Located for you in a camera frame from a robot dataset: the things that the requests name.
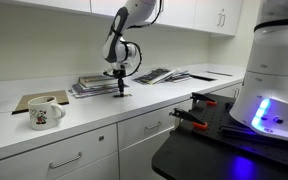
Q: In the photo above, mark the black perforated mounting table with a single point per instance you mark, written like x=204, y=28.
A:
x=226, y=150

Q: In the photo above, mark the white cartoon mug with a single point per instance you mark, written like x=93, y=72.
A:
x=45, y=112

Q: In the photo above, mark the brown cardboard notebook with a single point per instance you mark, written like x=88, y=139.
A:
x=22, y=106

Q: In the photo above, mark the far black orange clamp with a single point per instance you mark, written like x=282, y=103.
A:
x=200, y=97

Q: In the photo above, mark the near black orange clamp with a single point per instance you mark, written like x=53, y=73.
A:
x=182, y=114

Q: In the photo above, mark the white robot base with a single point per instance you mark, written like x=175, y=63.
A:
x=262, y=104

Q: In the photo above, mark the stack of books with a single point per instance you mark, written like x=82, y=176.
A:
x=87, y=86

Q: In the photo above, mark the white lower drawer cabinets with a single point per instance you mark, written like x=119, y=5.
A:
x=96, y=133

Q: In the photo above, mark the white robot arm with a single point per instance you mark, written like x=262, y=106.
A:
x=118, y=52

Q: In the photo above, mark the black orange clamp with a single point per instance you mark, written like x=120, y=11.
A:
x=200, y=97
x=182, y=114

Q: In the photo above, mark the spread magazines pile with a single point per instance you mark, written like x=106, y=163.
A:
x=160, y=75

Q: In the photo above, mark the white upper wall cabinets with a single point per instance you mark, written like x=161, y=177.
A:
x=212, y=16

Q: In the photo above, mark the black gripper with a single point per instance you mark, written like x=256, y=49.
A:
x=119, y=74

